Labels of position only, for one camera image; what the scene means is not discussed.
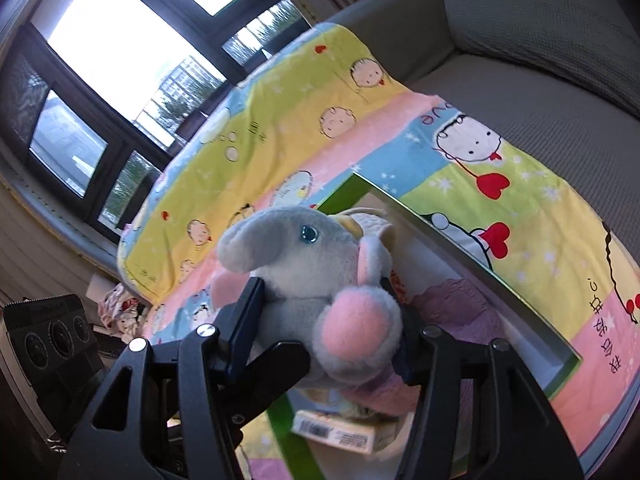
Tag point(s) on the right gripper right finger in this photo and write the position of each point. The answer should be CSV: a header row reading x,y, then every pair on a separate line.
x,y
481,413

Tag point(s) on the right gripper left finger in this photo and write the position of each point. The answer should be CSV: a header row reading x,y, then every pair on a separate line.
x,y
176,410

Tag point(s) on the grey elephant plush toy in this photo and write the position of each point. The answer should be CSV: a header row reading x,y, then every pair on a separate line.
x,y
323,288

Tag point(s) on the pink purple towel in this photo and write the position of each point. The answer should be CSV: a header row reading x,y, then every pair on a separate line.
x,y
456,306

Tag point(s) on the red white plush toy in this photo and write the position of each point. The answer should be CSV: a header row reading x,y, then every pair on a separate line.
x,y
398,287

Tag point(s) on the green cardboard box tray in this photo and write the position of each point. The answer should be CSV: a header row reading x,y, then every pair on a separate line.
x,y
442,354

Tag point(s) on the pile of clothes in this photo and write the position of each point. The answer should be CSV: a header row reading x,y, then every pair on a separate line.
x,y
122,313

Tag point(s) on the colourful cartoon blanket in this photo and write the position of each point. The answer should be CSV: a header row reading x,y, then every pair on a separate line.
x,y
325,109

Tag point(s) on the grey sofa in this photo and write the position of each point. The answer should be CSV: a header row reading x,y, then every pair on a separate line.
x,y
559,79

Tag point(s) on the black camera box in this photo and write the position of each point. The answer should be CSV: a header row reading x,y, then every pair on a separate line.
x,y
53,342

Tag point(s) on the black window frame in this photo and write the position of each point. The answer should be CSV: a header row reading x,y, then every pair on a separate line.
x,y
97,96

